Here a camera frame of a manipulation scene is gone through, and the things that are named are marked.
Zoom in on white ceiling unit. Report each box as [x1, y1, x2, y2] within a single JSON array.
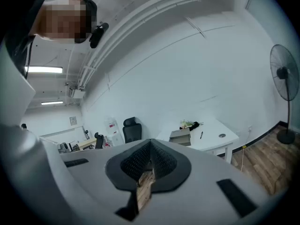
[[69, 88, 85, 99]]

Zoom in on white desk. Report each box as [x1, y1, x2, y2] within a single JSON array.
[[156, 116, 240, 164]]

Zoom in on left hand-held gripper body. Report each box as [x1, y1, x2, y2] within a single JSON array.
[[0, 42, 36, 128]]

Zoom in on white cable with yellow plug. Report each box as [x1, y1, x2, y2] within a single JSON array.
[[240, 129, 251, 173]]

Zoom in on black mesh office chair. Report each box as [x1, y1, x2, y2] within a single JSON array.
[[123, 117, 143, 144]]

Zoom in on black head-worn camera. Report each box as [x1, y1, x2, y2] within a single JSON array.
[[89, 22, 110, 49]]

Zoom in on flower bouquet on black wrap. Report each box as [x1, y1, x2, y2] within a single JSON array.
[[179, 121, 204, 131]]

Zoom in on water dispenser with red labels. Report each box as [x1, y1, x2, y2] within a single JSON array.
[[104, 117, 125, 147]]

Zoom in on cardboard box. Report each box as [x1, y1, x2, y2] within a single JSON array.
[[168, 127, 192, 147]]

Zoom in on wooden desk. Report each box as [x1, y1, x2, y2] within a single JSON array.
[[77, 138, 97, 151]]

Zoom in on black standing fan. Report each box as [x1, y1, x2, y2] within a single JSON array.
[[269, 44, 300, 145]]

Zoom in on white ceiling pipes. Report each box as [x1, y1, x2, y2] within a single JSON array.
[[77, 0, 235, 91]]

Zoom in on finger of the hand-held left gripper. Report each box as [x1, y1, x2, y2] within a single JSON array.
[[0, 124, 104, 225]]

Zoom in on person's black clothing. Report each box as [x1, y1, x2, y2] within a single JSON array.
[[4, 0, 46, 77]]

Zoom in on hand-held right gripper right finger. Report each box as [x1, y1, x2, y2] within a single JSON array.
[[137, 138, 284, 225]]

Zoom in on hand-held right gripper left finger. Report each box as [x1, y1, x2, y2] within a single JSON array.
[[58, 138, 152, 225]]

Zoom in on person's head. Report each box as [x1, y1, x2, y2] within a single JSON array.
[[35, 0, 98, 44]]

